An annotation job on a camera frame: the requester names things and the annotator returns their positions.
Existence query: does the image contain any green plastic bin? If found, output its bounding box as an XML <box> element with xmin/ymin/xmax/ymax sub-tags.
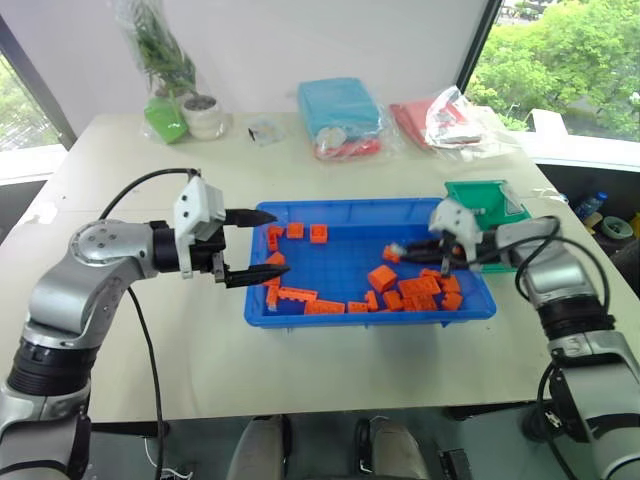
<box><xmin>443</xmin><ymin>179</ymin><xmax>534</xmax><ymax>274</ymax></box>

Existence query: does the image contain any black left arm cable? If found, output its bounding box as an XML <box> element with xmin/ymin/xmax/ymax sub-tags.
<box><xmin>98</xmin><ymin>167</ymin><xmax>204</xmax><ymax>480</ymax></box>

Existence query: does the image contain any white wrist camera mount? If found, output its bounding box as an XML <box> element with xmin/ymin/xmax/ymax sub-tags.
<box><xmin>172</xmin><ymin>175</ymin><xmax>225</xmax><ymax>279</ymax></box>
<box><xmin>427</xmin><ymin>197</ymin><xmax>484</xmax><ymax>252</ymax></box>

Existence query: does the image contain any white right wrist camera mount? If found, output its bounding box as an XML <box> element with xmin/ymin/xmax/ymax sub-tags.
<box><xmin>427</xmin><ymin>197</ymin><xmax>484</xmax><ymax>252</ymax></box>

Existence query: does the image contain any small black box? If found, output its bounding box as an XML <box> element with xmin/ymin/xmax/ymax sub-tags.
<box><xmin>438</xmin><ymin>448</ymin><xmax>475</xmax><ymax>480</ymax></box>

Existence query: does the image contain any small clear plastic packet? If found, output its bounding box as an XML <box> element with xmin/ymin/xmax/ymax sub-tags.
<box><xmin>246</xmin><ymin>118</ymin><xmax>287</xmax><ymax>147</ymax></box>

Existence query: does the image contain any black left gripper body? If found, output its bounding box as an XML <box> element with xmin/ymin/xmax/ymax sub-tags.
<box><xmin>190</xmin><ymin>225</ymin><xmax>230</xmax><ymax>287</ymax></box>

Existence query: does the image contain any clear crumpled plastic bag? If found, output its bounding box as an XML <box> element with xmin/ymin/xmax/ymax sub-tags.
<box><xmin>424</xmin><ymin>85</ymin><xmax>524</xmax><ymax>163</ymax></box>

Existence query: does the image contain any red folded cloth bag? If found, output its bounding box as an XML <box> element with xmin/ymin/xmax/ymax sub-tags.
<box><xmin>388</xmin><ymin>98</ymin><xmax>451</xmax><ymax>152</ymax></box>

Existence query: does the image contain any green plant in clear bag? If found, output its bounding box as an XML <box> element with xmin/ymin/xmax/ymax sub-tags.
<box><xmin>113</xmin><ymin>0</ymin><xmax>202</xmax><ymax>104</ymax></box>

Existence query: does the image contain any clear plastic water bottle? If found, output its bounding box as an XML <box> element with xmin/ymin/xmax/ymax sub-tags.
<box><xmin>571</xmin><ymin>190</ymin><xmax>610</xmax><ymax>222</ymax></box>

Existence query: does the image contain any teal cloth in bag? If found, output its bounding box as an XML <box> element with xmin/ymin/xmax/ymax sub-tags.
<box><xmin>296</xmin><ymin>76</ymin><xmax>382</xmax><ymax>145</ymax></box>

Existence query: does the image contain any blue plastic bin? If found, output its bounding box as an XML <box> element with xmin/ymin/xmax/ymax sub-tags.
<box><xmin>243</xmin><ymin>197</ymin><xmax>498</xmax><ymax>332</ymax></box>

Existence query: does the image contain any wide orange plastic block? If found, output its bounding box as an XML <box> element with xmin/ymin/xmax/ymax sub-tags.
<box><xmin>401</xmin><ymin>294</ymin><xmax>439</xmax><ymax>313</ymax></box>
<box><xmin>396</xmin><ymin>276</ymin><xmax>444</xmax><ymax>300</ymax></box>

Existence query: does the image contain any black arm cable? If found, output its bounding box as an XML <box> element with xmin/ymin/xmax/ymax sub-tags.
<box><xmin>514</xmin><ymin>215</ymin><xmax>584</xmax><ymax>480</ymax></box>
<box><xmin>98</xmin><ymin>167</ymin><xmax>204</xmax><ymax>480</ymax></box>

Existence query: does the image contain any grey tape roll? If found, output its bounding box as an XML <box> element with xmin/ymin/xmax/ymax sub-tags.
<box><xmin>601</xmin><ymin>215</ymin><xmax>633</xmax><ymax>240</ymax></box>

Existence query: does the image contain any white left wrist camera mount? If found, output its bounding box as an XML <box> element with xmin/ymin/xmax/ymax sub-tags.
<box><xmin>172</xmin><ymin>175</ymin><xmax>225</xmax><ymax>279</ymax></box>

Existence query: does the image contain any grey rounded shape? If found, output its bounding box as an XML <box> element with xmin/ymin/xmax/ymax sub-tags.
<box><xmin>354</xmin><ymin>416</ymin><xmax>432</xmax><ymax>480</ymax></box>
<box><xmin>228</xmin><ymin>414</ymin><xmax>294</xmax><ymax>480</ymax></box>

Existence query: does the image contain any white ribbed plant pot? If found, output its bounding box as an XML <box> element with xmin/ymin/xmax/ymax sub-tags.
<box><xmin>180</xmin><ymin>93</ymin><xmax>227</xmax><ymax>141</ymax></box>

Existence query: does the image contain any green square plant pot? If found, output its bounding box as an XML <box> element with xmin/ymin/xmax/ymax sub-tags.
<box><xmin>143</xmin><ymin>94</ymin><xmax>191</xmax><ymax>146</ymax></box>

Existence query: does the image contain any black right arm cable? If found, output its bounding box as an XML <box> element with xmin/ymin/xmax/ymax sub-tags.
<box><xmin>514</xmin><ymin>215</ymin><xmax>584</xmax><ymax>480</ymax></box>

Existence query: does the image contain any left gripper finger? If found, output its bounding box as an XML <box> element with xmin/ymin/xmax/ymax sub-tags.
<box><xmin>222</xmin><ymin>207</ymin><xmax>280</xmax><ymax>230</ymax></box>
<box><xmin>225</xmin><ymin>264</ymin><xmax>293</xmax><ymax>291</ymax></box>

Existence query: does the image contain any red cloth in bag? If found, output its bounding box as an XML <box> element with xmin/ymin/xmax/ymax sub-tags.
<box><xmin>313</xmin><ymin>136</ymin><xmax>385</xmax><ymax>162</ymax></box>

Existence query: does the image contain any long orange plastic block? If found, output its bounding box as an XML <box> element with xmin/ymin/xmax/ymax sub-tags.
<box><xmin>277</xmin><ymin>286</ymin><xmax>320</xmax><ymax>304</ymax></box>
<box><xmin>303</xmin><ymin>298</ymin><xmax>348</xmax><ymax>317</ymax></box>

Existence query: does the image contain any small clear plastic scrap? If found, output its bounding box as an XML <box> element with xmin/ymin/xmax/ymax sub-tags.
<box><xmin>531</xmin><ymin>186</ymin><xmax>570</xmax><ymax>205</ymax></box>

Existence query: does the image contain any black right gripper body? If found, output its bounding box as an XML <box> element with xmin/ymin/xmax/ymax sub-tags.
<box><xmin>437</xmin><ymin>236</ymin><xmax>475</xmax><ymax>278</ymax></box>

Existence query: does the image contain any large orange plastic block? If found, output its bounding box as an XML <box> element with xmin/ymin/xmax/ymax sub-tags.
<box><xmin>367</xmin><ymin>264</ymin><xmax>399</xmax><ymax>293</ymax></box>

